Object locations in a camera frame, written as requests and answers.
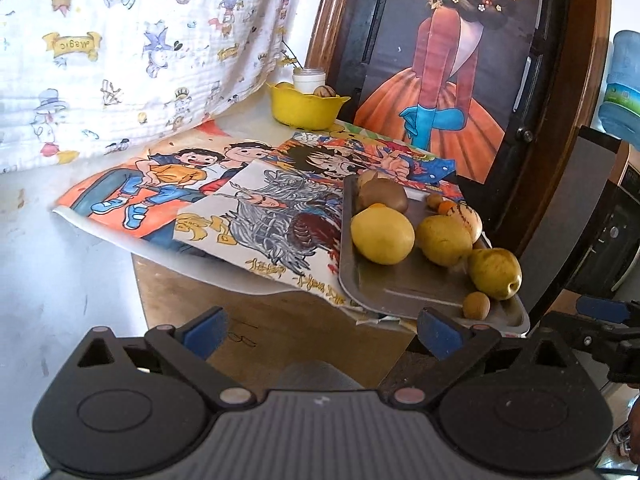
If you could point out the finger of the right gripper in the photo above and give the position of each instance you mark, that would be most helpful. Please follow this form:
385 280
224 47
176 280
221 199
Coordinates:
603 309

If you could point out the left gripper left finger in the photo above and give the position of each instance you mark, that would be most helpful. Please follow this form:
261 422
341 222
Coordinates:
183 353

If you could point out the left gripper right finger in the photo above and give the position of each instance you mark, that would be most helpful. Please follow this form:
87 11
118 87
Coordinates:
457 349

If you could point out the brownish green pear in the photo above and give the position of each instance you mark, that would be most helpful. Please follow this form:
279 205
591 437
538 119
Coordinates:
495 271

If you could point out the green-yellow pear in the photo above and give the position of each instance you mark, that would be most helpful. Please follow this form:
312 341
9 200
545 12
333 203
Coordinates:
443 240

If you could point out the striped pepino melon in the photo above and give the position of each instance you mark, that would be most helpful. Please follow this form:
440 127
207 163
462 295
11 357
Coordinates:
469 218

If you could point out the yellow lemon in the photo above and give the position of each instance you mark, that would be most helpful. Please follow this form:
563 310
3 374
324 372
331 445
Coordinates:
382 234

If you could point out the brown kiwi fruit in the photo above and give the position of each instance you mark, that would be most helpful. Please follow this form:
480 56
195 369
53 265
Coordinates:
383 191

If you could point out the striped pale melon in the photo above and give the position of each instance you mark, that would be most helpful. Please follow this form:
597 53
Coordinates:
368 176

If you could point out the small brown round fruit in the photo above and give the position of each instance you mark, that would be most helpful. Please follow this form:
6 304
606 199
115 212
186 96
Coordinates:
433 201

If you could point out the person's right hand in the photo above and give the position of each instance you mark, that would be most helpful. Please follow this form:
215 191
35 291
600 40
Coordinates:
634 433

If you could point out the grey metal baking tray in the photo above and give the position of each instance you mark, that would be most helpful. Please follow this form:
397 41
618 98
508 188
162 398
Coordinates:
403 290

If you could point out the colourful anime poster mat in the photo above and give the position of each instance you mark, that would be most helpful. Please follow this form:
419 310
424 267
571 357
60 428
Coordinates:
248 215

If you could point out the blue water bottle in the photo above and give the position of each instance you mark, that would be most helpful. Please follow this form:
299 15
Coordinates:
619 110

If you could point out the dark wooden door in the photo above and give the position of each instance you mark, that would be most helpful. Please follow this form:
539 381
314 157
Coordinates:
548 110

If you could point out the yellow plastic bowl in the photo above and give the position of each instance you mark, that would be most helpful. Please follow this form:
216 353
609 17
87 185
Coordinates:
303 111

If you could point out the white glass jar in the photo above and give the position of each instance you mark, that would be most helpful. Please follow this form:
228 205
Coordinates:
307 80

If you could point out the painted lady poster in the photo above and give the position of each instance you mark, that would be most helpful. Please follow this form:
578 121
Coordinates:
444 76

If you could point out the dry flower twig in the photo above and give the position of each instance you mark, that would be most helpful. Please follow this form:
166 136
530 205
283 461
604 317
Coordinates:
288 57

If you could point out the white cartoon print cloth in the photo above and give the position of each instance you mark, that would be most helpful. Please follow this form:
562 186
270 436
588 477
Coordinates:
81 78

